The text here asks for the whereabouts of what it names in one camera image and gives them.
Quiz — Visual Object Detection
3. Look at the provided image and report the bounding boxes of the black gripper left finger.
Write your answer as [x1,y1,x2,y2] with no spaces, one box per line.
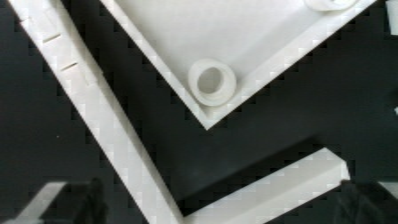
[0,178,110,224]

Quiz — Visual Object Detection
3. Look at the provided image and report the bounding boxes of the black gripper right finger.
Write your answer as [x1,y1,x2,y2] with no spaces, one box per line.
[334,181,398,224]

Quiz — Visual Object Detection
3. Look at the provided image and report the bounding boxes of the white square tabletop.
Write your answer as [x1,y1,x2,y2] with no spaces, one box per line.
[100,0,377,128]

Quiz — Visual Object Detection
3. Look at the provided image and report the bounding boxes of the white U-shaped obstacle fence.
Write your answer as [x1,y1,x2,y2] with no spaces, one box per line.
[7,0,350,224]

